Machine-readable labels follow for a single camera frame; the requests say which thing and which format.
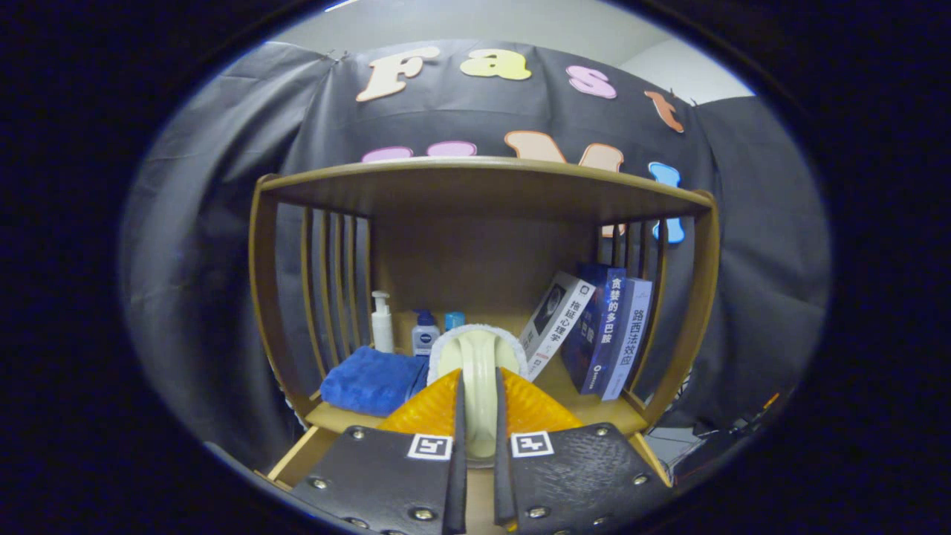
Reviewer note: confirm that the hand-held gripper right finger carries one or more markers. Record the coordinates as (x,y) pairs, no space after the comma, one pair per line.
(502,483)

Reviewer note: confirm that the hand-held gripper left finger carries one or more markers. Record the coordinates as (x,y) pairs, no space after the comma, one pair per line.
(459,490)

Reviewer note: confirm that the wooden cabinet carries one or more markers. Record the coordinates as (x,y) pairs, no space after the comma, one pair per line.
(475,260)

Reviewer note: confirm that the blue rolled towel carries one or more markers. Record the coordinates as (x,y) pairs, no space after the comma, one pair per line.
(368,383)

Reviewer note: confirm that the white bottle blue cap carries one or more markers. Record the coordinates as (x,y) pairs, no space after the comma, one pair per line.
(426,338)

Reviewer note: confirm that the white book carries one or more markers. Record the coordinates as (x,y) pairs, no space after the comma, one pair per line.
(561,327)

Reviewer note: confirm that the clear blue bottle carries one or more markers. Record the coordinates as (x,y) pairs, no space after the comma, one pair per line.
(454,321)

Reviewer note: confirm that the white pump bottle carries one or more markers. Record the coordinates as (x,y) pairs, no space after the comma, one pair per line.
(383,331)

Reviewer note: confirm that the dark blue book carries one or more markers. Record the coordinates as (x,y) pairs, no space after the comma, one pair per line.
(605,327)

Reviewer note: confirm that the pale blue book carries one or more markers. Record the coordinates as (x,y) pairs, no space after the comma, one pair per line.
(630,338)

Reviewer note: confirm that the black device orange tip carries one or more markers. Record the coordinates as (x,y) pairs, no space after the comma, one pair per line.
(771,402)

